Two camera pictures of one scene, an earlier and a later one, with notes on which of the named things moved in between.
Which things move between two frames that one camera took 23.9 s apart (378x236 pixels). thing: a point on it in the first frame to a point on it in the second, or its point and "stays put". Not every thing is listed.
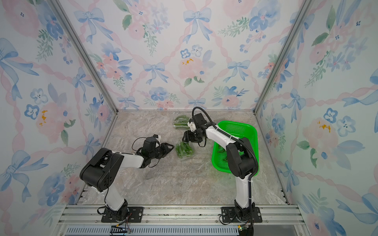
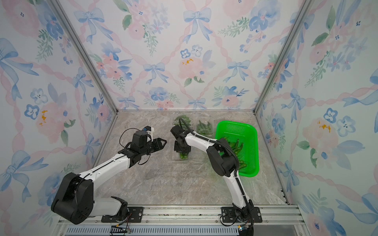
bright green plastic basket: (247, 132) stays put
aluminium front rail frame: (86, 220) stays put
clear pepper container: (180, 122) stays put
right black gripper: (187, 138) to (176, 148)
